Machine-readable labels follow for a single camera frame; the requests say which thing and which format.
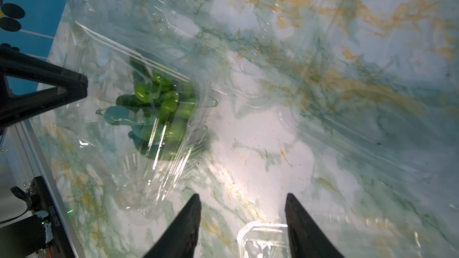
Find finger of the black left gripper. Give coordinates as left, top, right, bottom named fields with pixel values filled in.
left=1, top=46, right=88, bottom=127

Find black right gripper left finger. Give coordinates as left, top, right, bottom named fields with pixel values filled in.
left=144, top=193, right=202, bottom=258

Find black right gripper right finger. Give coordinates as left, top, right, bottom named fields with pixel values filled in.
left=284, top=193, right=344, bottom=258

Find green peppers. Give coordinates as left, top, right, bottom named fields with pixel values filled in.
left=96, top=59, right=197, bottom=161

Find clear clamshell container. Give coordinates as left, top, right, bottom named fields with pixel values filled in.
left=237, top=222, right=291, bottom=258
left=30, top=0, right=359, bottom=223

